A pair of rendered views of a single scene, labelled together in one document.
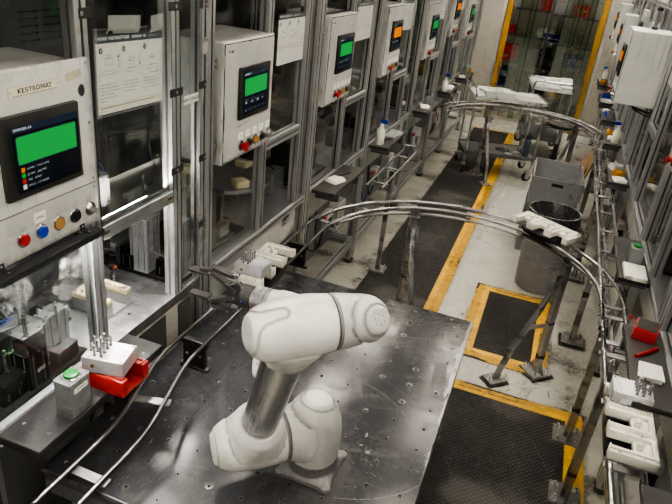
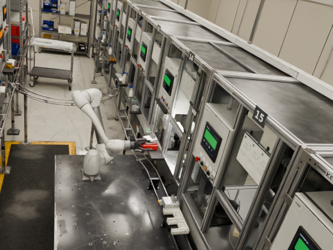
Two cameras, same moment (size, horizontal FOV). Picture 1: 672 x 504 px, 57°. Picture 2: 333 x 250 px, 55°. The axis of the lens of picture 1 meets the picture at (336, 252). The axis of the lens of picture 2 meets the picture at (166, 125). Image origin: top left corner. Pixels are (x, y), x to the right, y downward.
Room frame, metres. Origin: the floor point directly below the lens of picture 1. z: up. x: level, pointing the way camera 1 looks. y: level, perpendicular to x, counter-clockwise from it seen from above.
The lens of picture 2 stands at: (3.84, -1.16, 2.66)
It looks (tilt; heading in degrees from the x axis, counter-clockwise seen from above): 26 degrees down; 140
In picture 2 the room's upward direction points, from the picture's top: 12 degrees clockwise
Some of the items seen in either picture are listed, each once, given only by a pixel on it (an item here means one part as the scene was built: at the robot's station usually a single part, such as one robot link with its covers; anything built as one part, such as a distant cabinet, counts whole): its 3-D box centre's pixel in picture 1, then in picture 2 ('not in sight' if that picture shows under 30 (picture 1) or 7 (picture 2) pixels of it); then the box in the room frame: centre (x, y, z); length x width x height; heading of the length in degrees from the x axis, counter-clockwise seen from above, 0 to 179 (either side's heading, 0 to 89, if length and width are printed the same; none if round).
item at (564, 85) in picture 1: (544, 114); not in sight; (8.05, -2.47, 0.48); 0.84 x 0.58 x 0.97; 171
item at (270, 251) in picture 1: (264, 268); (173, 218); (2.40, 0.31, 0.84); 0.36 x 0.14 x 0.10; 163
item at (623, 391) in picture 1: (632, 389); not in sight; (1.71, -1.05, 0.92); 0.13 x 0.10 x 0.09; 73
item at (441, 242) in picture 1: (460, 190); not in sight; (6.12, -1.22, 0.01); 5.85 x 0.59 x 0.01; 163
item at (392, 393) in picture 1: (303, 383); (115, 201); (1.86, 0.07, 0.66); 1.50 x 1.06 x 0.04; 163
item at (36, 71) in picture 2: not in sight; (52, 63); (-2.54, 0.83, 0.47); 0.84 x 0.53 x 0.94; 67
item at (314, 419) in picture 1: (312, 425); (92, 160); (1.44, 0.01, 0.85); 0.18 x 0.16 x 0.22; 115
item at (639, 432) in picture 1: (626, 429); not in sight; (1.60, -1.01, 0.84); 0.37 x 0.14 x 0.10; 163
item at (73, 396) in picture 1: (70, 390); (147, 134); (1.33, 0.69, 0.97); 0.08 x 0.08 x 0.12; 73
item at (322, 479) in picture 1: (314, 454); (91, 173); (1.46, -0.01, 0.71); 0.22 x 0.18 x 0.06; 163
